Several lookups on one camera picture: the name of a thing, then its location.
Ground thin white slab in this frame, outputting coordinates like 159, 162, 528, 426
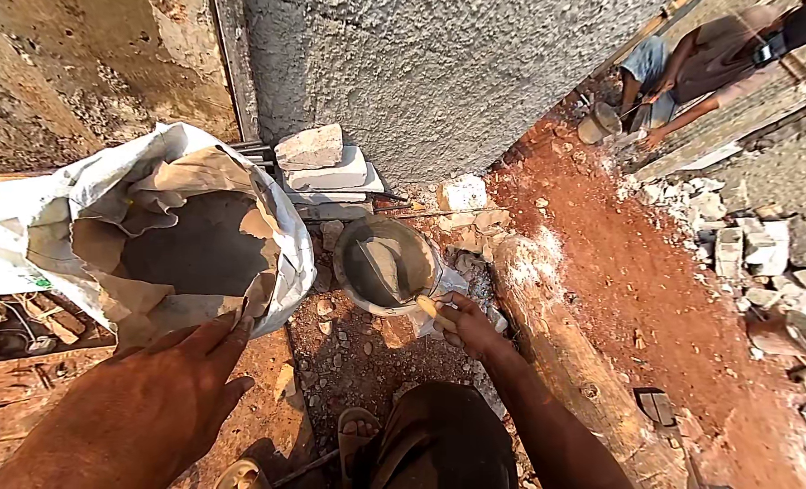
287, 192, 368, 205

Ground person's right hand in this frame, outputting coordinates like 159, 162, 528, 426
433, 291, 507, 361

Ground trowel with wooden handle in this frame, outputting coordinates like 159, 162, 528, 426
355, 239, 457, 332

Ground long weathered wooden beam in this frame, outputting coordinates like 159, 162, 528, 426
633, 83, 806, 183

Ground white chunky stone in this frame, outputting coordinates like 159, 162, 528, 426
436, 174, 489, 212

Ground wet grey mortar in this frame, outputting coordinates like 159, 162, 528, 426
344, 235, 407, 305

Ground white woven sack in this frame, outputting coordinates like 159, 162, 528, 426
0, 121, 317, 340

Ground tipped mortar-stained bucket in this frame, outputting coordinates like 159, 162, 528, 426
747, 310, 806, 364

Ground reddish brown wooden board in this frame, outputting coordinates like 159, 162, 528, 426
0, 326, 320, 489

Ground white flat slab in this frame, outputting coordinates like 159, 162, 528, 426
288, 162, 385, 194

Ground grey vertical wooden post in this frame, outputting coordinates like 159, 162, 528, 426
209, 0, 262, 144

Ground brown paper bag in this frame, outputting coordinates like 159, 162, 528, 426
70, 146, 282, 350

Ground grey wooden plank piece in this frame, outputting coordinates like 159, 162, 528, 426
296, 201, 374, 223

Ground white smooth block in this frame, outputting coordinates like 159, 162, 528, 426
285, 145, 369, 191

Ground person's left forearm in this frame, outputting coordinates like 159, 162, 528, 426
0, 407, 169, 489

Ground person's legs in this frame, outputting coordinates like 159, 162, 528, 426
214, 381, 518, 489

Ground thin grey stick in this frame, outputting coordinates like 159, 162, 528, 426
270, 448, 341, 489

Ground small grey bucket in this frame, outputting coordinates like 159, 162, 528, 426
577, 101, 623, 145

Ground grey round bucket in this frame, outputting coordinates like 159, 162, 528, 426
333, 215, 443, 318

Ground person's left hand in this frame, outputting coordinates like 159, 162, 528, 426
44, 311, 255, 487

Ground large wooden log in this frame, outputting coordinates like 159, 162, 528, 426
491, 232, 691, 489

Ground pinkish white rough block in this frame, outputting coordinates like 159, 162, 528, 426
274, 124, 344, 171

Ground pile of wood scraps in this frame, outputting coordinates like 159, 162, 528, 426
0, 280, 115, 365

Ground dark metal pipes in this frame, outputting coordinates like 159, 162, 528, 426
229, 140, 278, 175

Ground thin rusty rod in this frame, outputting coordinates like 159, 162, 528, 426
376, 206, 513, 220

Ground pile of rubble blocks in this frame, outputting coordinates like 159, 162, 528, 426
618, 175, 806, 463

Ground grey cement powder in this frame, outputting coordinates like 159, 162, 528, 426
121, 190, 269, 297

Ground clear plastic bag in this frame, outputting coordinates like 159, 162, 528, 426
408, 264, 470, 339

